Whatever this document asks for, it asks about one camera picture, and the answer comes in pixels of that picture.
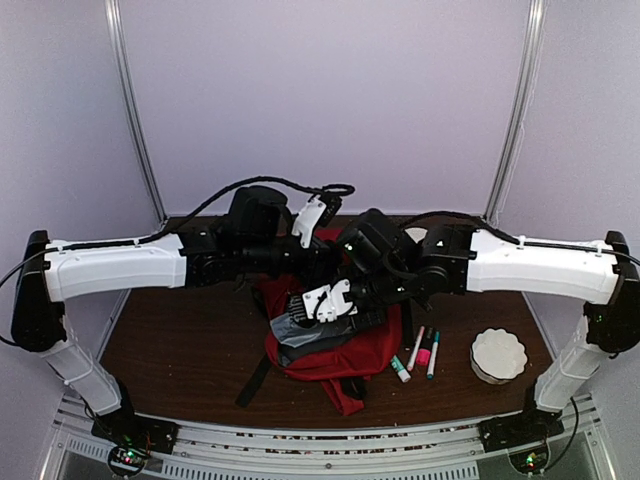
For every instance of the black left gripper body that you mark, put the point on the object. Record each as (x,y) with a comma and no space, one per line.
(320,253)

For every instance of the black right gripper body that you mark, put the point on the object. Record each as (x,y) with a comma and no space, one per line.
(370,319)

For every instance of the red backpack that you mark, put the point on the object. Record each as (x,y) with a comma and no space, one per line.
(341,364)

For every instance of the grey pencil pouch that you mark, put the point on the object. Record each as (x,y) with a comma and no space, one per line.
(290,334)

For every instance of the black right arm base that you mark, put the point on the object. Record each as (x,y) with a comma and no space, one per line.
(530,425)

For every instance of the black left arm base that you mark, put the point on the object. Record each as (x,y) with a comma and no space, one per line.
(137,432)

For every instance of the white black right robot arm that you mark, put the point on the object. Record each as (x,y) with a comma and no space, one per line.
(391,262)

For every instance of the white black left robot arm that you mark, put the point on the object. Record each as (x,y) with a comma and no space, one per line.
(258,235)

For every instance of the white green glue stick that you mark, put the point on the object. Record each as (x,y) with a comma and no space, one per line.
(400,370)

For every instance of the white pink marker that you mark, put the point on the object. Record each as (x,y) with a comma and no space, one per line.
(414,353)

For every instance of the black pink highlighter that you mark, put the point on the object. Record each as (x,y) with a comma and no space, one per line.
(425,348)

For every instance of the white teal marker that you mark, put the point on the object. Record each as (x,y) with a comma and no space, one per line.
(432,360)

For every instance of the white dark-rimmed bowl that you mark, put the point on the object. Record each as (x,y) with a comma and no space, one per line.
(417,234)

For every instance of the white scalloped dish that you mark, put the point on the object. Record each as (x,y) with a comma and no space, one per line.
(497,356)

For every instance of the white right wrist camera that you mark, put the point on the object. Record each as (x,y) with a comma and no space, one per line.
(324,304)

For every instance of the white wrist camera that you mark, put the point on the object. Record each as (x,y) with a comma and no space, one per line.
(318,211)
(324,304)

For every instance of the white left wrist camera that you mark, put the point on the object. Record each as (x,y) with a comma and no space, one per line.
(318,211)

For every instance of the aluminium front rail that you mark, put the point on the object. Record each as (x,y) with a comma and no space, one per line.
(444,450)

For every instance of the left aluminium frame post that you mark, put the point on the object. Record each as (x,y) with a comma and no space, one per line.
(118,41)

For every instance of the aluminium frame post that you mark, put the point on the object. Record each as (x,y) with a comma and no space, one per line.
(523,95)
(118,41)

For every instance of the right aluminium frame post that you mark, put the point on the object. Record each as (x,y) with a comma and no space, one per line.
(523,95)

